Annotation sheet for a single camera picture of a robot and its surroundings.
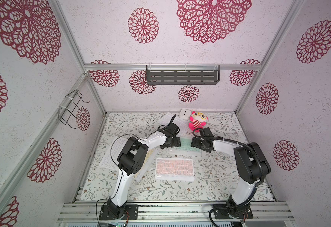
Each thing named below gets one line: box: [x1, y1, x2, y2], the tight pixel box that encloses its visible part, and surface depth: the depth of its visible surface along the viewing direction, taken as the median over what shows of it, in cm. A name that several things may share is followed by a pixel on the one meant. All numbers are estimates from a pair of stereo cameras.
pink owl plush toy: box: [188, 111, 209, 133], surface depth 111 cm
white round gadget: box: [179, 108, 192, 121], surface depth 119 cm
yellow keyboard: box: [131, 148, 158, 182], surface depth 92 cm
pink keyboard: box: [155, 157, 195, 181], surface depth 91 cm
